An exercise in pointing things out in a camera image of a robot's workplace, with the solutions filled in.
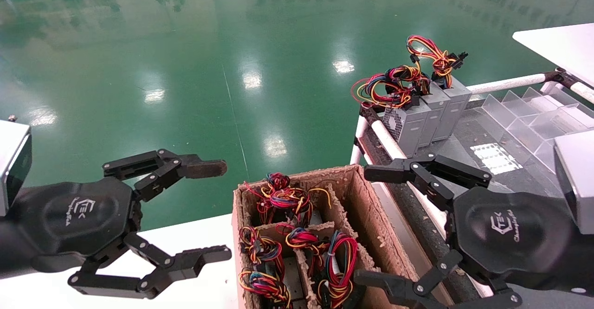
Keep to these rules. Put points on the brown cardboard divider box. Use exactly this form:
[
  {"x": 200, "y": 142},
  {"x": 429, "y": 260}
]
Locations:
[{"x": 366, "y": 216}]

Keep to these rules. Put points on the left wrist camera silver box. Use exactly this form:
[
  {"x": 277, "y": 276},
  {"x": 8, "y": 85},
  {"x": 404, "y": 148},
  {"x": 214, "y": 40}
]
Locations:
[{"x": 11, "y": 160}]

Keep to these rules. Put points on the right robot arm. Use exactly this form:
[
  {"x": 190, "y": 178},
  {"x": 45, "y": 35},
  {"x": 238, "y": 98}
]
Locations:
[{"x": 585, "y": 262}]

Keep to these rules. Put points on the clear acrylic divider tray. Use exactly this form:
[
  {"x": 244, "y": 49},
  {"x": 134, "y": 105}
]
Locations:
[{"x": 524, "y": 123}]

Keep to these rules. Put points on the dark rack work surface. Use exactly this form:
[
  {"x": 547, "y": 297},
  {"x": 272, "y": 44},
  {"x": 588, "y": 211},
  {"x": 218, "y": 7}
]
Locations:
[{"x": 473, "y": 135}]

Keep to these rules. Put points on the black pipe joint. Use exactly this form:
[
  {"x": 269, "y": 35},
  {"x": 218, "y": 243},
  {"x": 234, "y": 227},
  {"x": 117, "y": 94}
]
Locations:
[
  {"x": 370, "y": 113},
  {"x": 559, "y": 76}
]

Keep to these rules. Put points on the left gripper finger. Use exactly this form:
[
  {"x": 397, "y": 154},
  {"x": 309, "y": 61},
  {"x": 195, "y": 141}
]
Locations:
[
  {"x": 181, "y": 261},
  {"x": 160, "y": 166}
]

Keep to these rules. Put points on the grey power supply vented side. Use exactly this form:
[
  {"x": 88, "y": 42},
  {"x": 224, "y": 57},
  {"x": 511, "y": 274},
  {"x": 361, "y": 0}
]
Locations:
[{"x": 410, "y": 128}]

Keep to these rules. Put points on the long white rack pipe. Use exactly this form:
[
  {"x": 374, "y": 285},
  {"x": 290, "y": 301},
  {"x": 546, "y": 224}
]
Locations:
[{"x": 387, "y": 139}]

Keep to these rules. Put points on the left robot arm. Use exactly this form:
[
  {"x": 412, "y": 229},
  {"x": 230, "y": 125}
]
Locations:
[{"x": 10, "y": 248}]

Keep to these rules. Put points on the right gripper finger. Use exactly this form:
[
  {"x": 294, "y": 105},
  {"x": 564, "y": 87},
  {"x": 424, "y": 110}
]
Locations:
[
  {"x": 427, "y": 172},
  {"x": 420, "y": 290}
]

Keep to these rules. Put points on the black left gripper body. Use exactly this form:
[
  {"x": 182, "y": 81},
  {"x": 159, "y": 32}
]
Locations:
[{"x": 79, "y": 216}]

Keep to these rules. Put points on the wrist camera silver box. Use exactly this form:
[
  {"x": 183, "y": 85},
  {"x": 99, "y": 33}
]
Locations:
[
  {"x": 577, "y": 179},
  {"x": 11, "y": 160}
]

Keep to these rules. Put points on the short white rack pipe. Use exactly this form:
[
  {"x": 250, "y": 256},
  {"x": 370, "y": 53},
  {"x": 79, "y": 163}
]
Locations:
[{"x": 356, "y": 153}]

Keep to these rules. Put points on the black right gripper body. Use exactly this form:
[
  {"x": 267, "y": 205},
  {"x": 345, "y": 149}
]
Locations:
[{"x": 510, "y": 232}]

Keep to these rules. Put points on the right wrist camera silver box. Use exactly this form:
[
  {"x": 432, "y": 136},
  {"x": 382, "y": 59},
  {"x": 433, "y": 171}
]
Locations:
[{"x": 577, "y": 179}]

